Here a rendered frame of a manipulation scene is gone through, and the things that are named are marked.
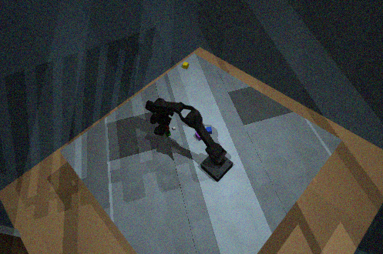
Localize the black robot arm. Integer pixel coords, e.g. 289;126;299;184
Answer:
145;98;227;168

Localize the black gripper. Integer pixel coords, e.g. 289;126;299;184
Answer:
154;111;174;136

